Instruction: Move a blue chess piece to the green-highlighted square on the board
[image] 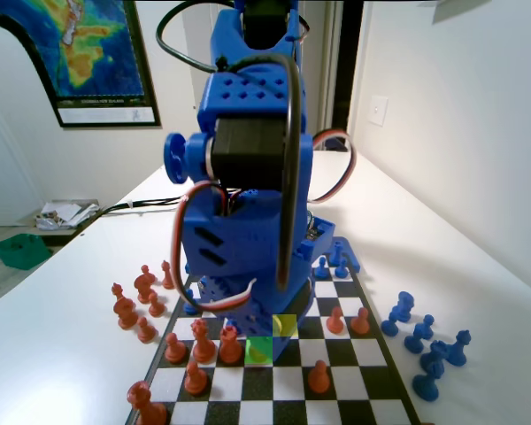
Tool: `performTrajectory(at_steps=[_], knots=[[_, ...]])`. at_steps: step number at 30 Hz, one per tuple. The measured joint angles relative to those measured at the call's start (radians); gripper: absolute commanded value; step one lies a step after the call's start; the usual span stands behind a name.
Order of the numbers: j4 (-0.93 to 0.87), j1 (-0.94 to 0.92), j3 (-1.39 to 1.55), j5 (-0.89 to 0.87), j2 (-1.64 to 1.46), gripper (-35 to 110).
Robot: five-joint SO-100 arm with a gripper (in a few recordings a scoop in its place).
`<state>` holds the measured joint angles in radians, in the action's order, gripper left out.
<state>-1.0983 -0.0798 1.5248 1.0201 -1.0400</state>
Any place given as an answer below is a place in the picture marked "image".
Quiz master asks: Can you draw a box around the black white chess board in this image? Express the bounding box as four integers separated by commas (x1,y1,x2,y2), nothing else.
126,254,424,425

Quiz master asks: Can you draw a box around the orange chess queen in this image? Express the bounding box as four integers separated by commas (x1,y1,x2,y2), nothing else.
189,317,218,365

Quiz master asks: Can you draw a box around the orange chess knight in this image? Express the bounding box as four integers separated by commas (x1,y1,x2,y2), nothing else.
113,297,140,330
134,272,157,305

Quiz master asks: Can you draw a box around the dark blue rounded object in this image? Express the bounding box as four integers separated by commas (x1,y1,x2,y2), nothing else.
325,135,351,153

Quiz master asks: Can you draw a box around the white door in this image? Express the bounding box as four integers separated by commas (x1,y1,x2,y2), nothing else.
181,0,337,154

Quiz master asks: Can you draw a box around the pile of papers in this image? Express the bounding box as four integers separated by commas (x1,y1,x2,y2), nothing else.
35,199,102,232

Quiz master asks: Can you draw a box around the green box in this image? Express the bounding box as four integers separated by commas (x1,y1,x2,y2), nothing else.
0,233,55,272

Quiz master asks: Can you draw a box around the framed map poster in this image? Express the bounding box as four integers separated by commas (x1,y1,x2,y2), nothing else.
0,0,163,129

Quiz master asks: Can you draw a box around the white arched panel black rim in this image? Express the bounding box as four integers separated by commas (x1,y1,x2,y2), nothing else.
0,12,61,228

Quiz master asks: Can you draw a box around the red white servo wire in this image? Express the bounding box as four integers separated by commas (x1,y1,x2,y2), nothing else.
307,129,358,205
171,180,258,316

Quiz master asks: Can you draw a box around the black table cable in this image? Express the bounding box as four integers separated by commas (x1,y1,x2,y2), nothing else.
130,196,189,207
81,198,189,236

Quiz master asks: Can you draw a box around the blue board mount plate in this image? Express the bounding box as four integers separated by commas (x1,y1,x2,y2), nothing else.
184,236,362,274

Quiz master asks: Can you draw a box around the black camera cable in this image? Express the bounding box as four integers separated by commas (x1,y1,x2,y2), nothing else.
155,0,303,292

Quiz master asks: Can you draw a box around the white light switch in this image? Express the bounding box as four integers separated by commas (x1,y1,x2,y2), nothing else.
366,94,389,128

